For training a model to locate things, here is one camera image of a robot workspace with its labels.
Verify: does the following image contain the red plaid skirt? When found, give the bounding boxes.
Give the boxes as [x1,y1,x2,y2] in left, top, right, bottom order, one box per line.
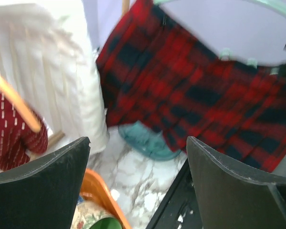
[96,0,286,176]

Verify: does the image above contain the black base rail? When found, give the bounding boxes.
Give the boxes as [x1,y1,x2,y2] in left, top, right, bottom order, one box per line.
[146,161,203,229]

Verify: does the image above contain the wooden clothes rack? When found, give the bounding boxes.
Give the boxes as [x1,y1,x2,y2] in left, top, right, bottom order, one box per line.
[48,0,130,148]

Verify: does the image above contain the mint green hanger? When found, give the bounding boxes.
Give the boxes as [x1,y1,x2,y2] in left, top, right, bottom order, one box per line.
[153,0,286,66]

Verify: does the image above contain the orange hanger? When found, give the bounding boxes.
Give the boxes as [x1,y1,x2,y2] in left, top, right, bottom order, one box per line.
[0,76,41,133]

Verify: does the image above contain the red polka dot garment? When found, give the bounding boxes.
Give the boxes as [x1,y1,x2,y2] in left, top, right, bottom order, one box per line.
[0,93,48,171]

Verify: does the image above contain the blue transparent tray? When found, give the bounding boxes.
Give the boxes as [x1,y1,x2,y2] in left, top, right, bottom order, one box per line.
[118,121,182,161]

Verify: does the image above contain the green floral mug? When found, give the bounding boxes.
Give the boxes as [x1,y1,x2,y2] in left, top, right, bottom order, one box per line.
[71,201,122,229]

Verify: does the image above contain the orange plastic bin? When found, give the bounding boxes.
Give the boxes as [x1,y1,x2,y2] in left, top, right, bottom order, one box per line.
[80,168,132,229]

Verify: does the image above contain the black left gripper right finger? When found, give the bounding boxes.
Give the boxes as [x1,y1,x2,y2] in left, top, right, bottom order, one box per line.
[186,136,286,229]

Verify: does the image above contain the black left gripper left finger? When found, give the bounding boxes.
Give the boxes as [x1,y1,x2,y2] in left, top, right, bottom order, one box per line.
[0,137,90,229]

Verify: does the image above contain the white skirt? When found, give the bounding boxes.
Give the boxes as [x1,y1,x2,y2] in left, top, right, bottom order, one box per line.
[0,0,109,154]

